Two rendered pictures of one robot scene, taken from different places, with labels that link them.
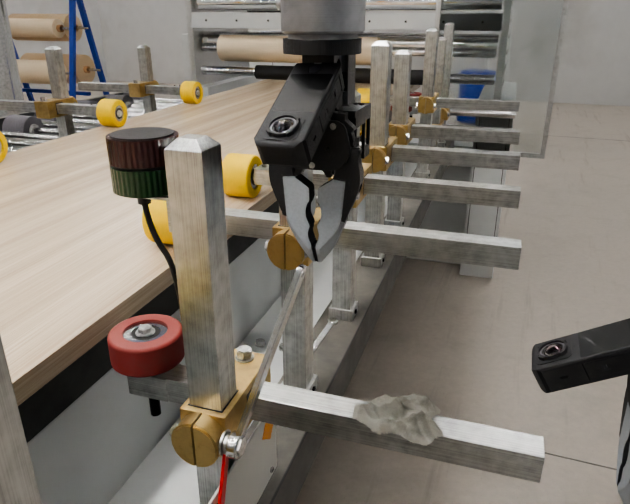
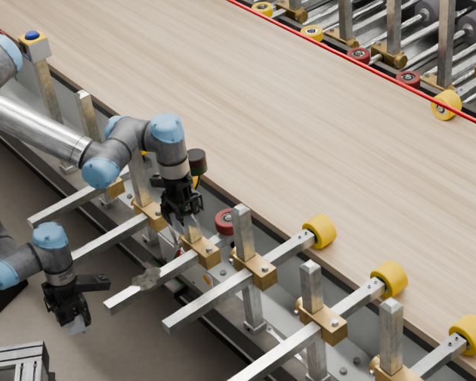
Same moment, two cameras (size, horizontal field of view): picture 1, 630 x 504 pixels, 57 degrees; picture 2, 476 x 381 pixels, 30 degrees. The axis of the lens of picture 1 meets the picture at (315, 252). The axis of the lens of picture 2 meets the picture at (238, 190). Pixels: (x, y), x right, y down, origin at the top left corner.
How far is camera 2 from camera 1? 2.53 m
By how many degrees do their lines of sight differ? 102
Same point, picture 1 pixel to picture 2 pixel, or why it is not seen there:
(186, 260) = not seen: hidden behind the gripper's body
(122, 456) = not seen: hidden behind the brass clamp
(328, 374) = (261, 345)
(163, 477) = (267, 292)
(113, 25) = not seen: outside the picture
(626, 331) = (81, 279)
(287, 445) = (223, 310)
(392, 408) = (149, 274)
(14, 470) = (131, 165)
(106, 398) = (268, 243)
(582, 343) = (94, 278)
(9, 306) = (282, 188)
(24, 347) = (245, 191)
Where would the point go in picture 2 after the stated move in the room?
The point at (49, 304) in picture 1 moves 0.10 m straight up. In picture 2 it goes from (276, 198) to (273, 170)
